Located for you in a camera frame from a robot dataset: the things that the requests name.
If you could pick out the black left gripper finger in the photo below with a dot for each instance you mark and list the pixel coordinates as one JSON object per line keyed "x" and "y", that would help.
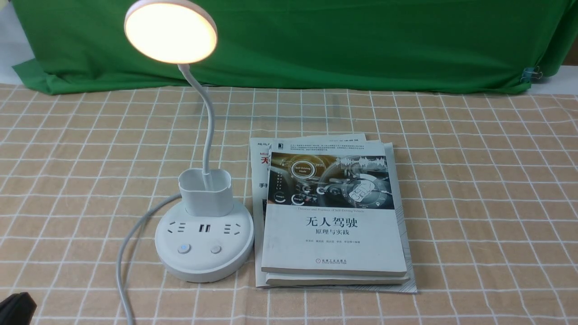
{"x": 17, "y": 309}

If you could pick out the white desk lamp with base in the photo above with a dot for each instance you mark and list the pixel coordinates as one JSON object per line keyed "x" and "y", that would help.
{"x": 208, "y": 235}

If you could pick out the middle white book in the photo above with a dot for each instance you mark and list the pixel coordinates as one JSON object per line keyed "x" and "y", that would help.
{"x": 316, "y": 280}

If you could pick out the bottom thin white booklet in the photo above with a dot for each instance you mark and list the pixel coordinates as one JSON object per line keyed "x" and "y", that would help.
{"x": 259, "y": 157}

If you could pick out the top self-driving textbook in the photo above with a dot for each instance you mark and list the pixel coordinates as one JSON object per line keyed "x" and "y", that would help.
{"x": 332, "y": 234}

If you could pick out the green backdrop cloth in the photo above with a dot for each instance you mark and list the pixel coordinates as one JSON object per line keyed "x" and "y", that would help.
{"x": 447, "y": 46}

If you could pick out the blue binder clip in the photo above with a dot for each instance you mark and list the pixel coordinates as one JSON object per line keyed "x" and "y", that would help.
{"x": 531, "y": 74}

